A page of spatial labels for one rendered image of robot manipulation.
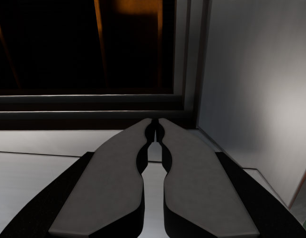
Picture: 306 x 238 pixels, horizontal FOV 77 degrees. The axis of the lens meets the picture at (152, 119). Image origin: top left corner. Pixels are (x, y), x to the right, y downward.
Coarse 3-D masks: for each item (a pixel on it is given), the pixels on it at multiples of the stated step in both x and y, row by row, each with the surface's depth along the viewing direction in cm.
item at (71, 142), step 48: (192, 0) 11; (192, 48) 13; (0, 96) 16; (48, 96) 16; (96, 96) 16; (144, 96) 16; (192, 96) 14; (0, 144) 15; (48, 144) 14; (96, 144) 14
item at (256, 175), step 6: (252, 174) 15; (258, 174) 15; (258, 180) 16; (264, 180) 16; (264, 186) 16; (270, 186) 16; (270, 192) 16; (276, 198) 17; (288, 210) 17; (294, 216) 18
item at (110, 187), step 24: (144, 120) 12; (120, 144) 9; (144, 144) 9; (96, 168) 8; (120, 168) 8; (144, 168) 10; (72, 192) 7; (96, 192) 7; (120, 192) 7; (72, 216) 6; (96, 216) 6; (120, 216) 6
